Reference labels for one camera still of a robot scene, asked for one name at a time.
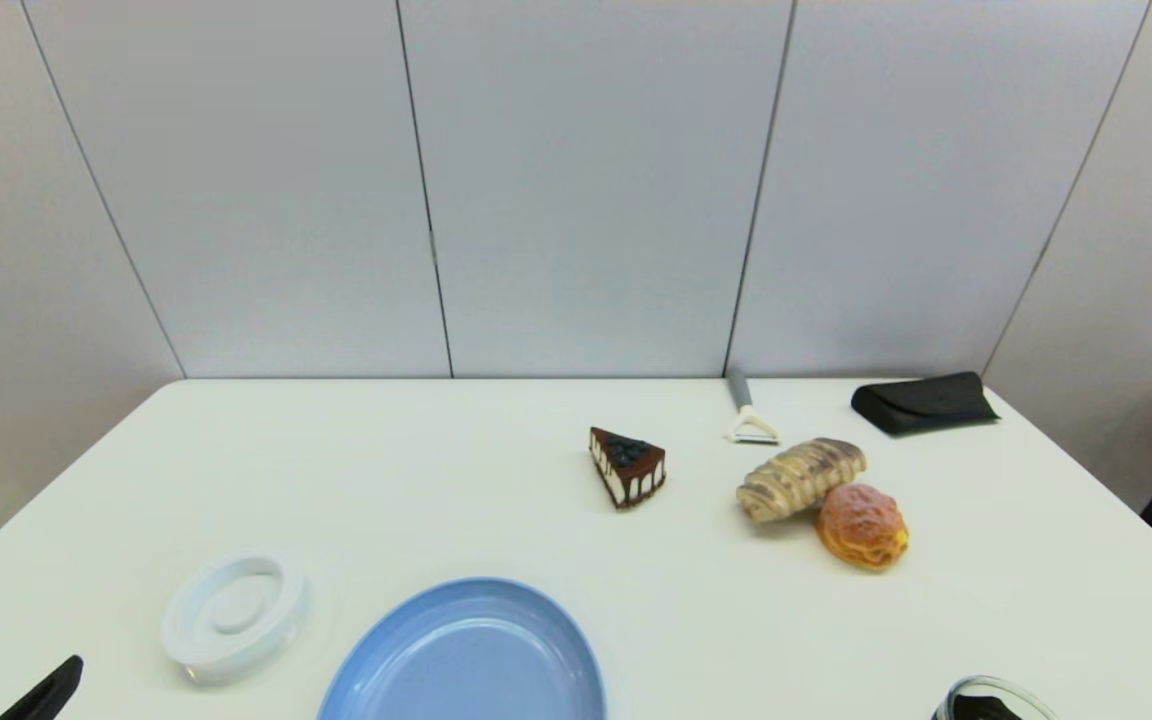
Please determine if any long twisted striped bread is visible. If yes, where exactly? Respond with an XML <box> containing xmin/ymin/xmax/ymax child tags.
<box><xmin>735</xmin><ymin>437</ymin><xmax>868</xmax><ymax>525</ymax></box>

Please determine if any white round lid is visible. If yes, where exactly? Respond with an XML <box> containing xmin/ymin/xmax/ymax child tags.
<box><xmin>161</xmin><ymin>546</ymin><xmax>311</xmax><ymax>687</ymax></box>

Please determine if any blue oval plate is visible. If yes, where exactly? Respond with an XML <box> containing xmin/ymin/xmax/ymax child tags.
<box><xmin>317</xmin><ymin>577</ymin><xmax>607</xmax><ymax>720</ymax></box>

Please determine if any chocolate blueberry cake slice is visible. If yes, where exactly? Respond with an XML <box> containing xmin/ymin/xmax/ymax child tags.
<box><xmin>589</xmin><ymin>427</ymin><xmax>667</xmax><ymax>510</ymax></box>

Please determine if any round golden cream puff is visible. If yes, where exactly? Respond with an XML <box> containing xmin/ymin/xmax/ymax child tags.
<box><xmin>816</xmin><ymin>483</ymin><xmax>910</xmax><ymax>571</ymax></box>

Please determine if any black glasses case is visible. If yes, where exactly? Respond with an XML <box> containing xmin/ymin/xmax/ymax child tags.
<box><xmin>850</xmin><ymin>372</ymin><xmax>1000</xmax><ymax>438</ymax></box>

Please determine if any clear glass jar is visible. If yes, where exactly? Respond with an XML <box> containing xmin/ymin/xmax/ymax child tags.
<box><xmin>931</xmin><ymin>674</ymin><xmax>1057</xmax><ymax>720</ymax></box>

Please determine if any grey-handled white peeler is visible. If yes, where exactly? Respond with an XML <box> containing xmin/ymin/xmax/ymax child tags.
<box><xmin>726</xmin><ymin>368</ymin><xmax>781</xmax><ymax>446</ymax></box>

